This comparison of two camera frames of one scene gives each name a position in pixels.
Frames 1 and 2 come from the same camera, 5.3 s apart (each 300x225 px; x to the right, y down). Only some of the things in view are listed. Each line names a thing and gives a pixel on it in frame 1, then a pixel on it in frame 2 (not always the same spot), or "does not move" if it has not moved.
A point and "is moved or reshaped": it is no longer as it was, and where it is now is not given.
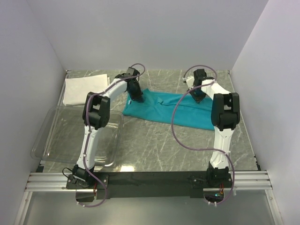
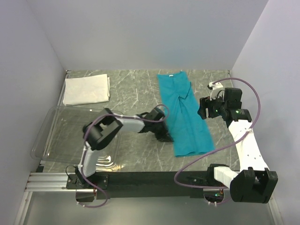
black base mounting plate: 130,184 does not move
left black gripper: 138,97 to 164,136
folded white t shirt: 76,89 does not move
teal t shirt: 165,107 is moved or reshaped
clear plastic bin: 61,137 does not move
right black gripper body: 198,95 to 215,107
